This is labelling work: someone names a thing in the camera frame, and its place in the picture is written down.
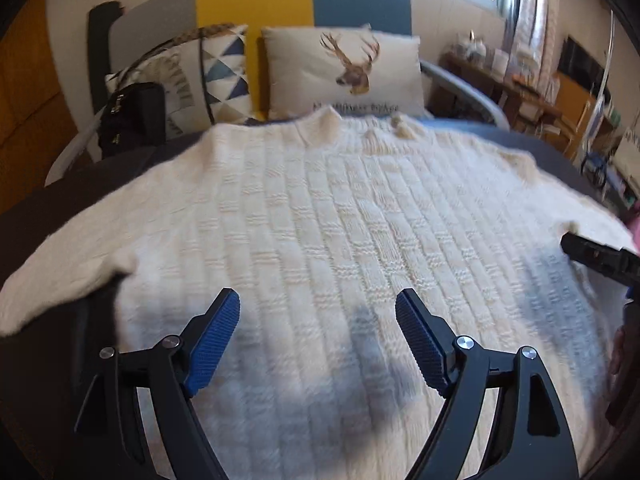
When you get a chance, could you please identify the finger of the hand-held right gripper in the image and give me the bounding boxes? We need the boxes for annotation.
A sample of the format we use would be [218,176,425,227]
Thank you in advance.
[560,232,640,286]

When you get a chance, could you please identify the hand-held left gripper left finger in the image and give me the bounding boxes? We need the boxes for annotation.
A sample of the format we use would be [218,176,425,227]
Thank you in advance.
[74,287,241,480]

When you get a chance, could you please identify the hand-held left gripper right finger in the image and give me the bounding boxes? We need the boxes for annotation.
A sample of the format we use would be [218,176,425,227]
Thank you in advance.
[395,289,578,480]

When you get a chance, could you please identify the cream knit sweater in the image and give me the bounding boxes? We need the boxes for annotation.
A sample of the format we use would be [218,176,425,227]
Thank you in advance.
[0,112,636,480]

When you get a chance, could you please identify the wooden desk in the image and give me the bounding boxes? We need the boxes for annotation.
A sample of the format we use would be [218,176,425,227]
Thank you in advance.
[442,52,616,161]

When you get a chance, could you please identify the black monitor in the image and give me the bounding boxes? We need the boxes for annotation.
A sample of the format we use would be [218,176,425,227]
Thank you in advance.
[557,35,608,93]

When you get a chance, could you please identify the black handbag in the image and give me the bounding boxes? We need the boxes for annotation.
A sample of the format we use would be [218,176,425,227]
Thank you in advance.
[97,81,167,158]

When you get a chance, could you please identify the patterned curtain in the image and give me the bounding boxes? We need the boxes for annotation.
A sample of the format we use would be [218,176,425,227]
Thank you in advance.
[505,0,561,81]

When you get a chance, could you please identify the triangle pattern cushion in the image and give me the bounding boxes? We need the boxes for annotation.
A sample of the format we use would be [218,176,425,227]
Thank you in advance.
[105,24,251,141]

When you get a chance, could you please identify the deer print cushion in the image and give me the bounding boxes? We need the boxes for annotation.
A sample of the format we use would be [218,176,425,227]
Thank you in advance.
[261,24,426,121]

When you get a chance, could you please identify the brown checkered bag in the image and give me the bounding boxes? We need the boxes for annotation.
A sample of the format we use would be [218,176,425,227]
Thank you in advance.
[135,22,236,61]

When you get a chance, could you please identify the wooden wardrobe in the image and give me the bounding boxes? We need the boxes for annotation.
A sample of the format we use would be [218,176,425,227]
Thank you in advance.
[0,0,96,216]

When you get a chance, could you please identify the black rolled mat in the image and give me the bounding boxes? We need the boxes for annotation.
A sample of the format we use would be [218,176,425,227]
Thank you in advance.
[87,1,123,116]

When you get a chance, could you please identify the grey yellow blue sofa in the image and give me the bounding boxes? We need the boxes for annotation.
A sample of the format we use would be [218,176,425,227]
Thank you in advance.
[45,0,511,186]

